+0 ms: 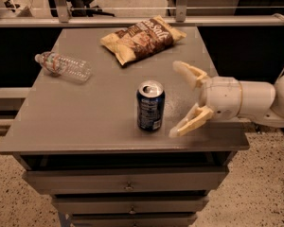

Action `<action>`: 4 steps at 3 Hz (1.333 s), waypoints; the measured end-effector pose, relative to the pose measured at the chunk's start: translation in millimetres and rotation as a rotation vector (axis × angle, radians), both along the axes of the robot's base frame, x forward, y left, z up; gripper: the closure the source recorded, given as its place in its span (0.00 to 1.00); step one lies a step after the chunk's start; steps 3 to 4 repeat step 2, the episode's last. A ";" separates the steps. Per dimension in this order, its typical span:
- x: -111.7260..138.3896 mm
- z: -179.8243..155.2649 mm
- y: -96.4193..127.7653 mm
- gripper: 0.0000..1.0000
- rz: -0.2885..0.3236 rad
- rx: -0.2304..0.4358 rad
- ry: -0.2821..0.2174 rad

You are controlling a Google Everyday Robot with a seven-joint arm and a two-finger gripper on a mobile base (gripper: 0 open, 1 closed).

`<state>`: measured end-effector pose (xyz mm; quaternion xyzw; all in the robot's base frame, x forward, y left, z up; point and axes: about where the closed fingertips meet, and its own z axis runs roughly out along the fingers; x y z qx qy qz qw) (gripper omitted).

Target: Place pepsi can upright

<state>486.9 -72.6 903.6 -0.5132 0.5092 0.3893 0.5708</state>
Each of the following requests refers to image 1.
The grey drawer cabinet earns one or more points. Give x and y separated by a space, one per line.
93 126

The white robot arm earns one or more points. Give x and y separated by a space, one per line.
262 102

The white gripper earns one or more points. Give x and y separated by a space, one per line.
221 96

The bottom grey drawer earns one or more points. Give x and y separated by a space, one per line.
138 220

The grey drawer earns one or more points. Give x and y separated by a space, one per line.
126 180
138 220
131 205

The middle grey drawer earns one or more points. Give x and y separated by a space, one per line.
131 205

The yellow brown chip bag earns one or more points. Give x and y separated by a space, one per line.
142 40

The clear plastic water bottle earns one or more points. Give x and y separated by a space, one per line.
64 66

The blue pepsi can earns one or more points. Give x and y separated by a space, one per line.
150 97

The metal railing frame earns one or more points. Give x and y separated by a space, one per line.
36 13

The top grey drawer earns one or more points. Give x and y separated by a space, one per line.
126 180

